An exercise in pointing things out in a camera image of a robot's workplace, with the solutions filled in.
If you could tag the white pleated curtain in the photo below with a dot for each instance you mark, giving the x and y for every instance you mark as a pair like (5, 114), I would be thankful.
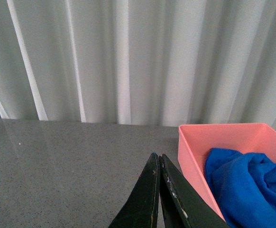
(145, 62)

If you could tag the pink plastic bin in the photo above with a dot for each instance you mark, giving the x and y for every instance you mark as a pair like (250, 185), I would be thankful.
(196, 140)

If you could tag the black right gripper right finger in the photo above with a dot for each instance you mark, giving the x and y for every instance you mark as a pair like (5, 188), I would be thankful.
(182, 206)

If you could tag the blue microfiber cloth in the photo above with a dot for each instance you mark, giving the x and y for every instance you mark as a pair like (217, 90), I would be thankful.
(244, 187)

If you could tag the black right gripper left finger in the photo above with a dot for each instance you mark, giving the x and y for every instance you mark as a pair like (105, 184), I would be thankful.
(141, 207)

